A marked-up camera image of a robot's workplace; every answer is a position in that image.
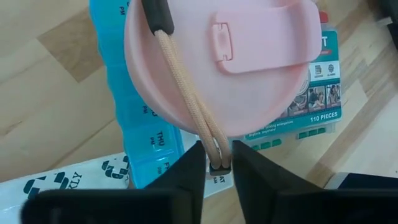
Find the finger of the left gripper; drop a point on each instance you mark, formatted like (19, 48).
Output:
(390, 18)

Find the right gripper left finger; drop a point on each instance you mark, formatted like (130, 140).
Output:
(174, 202)

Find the white printed plastic packet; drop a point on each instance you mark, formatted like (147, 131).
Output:
(77, 182)

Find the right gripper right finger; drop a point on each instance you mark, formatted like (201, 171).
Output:
(280, 199)

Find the teal first aid kit box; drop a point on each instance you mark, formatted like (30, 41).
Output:
(321, 93)

